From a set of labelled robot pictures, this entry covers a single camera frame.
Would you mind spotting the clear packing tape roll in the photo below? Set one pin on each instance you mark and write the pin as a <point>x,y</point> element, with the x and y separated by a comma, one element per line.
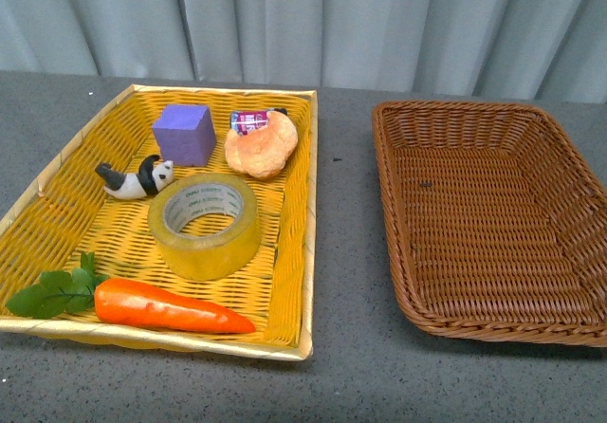
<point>210,256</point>

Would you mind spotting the yellow woven basket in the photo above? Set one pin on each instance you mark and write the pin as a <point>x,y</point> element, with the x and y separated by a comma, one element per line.
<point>65,212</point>

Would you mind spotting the brown wicker basket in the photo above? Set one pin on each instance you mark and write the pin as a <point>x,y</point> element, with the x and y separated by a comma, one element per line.
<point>495,225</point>

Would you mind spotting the toy bread roll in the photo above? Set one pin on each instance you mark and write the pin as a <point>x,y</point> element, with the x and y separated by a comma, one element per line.
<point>262,153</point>

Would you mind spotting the small pink snack packet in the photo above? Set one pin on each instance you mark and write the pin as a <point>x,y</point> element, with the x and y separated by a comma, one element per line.
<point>243,122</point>

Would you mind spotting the purple foam cube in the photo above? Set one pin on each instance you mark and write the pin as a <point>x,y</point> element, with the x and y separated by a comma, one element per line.
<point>185,134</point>

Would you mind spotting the panda figurine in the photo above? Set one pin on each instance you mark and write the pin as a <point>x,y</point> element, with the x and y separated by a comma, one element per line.
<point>149,180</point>

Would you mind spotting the orange toy carrot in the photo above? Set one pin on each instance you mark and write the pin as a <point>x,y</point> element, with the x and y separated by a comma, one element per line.
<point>121,301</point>

